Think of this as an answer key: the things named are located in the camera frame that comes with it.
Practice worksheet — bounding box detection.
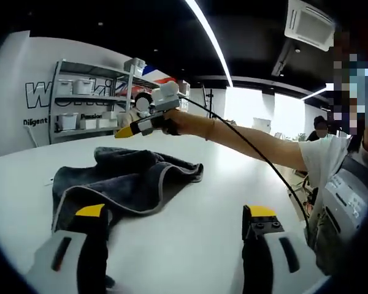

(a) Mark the person's right hand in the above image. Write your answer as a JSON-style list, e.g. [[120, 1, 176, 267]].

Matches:
[[159, 108, 188, 136]]

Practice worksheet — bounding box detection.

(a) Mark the grey chest-worn device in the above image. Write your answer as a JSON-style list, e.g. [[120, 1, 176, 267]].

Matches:
[[320, 167, 368, 236]]

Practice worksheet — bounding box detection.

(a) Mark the grey plastic crate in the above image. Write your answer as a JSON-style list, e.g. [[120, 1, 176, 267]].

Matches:
[[124, 57, 147, 77]]

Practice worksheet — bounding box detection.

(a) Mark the white table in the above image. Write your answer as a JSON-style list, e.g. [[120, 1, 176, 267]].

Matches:
[[0, 131, 310, 294]]

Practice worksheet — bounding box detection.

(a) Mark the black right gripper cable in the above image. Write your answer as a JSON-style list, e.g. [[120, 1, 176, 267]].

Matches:
[[178, 95, 310, 246]]

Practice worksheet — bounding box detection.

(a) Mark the black tripod stand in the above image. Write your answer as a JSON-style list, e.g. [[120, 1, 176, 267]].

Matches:
[[201, 83, 216, 118]]

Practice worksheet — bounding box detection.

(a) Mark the grey metal shelf rack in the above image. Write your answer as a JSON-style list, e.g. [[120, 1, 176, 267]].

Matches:
[[122, 75, 191, 113], [48, 58, 136, 145]]

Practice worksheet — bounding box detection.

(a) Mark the long ceiling light strip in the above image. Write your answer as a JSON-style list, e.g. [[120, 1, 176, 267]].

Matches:
[[185, 0, 234, 88]]

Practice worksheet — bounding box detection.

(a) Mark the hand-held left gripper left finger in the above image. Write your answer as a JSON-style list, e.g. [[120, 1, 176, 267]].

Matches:
[[27, 203, 110, 294]]

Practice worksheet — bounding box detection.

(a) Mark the grey towel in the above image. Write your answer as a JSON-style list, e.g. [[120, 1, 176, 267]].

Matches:
[[51, 146, 205, 288]]

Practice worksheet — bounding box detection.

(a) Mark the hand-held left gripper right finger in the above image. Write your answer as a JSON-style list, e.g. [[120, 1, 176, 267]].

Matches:
[[241, 204, 321, 294]]

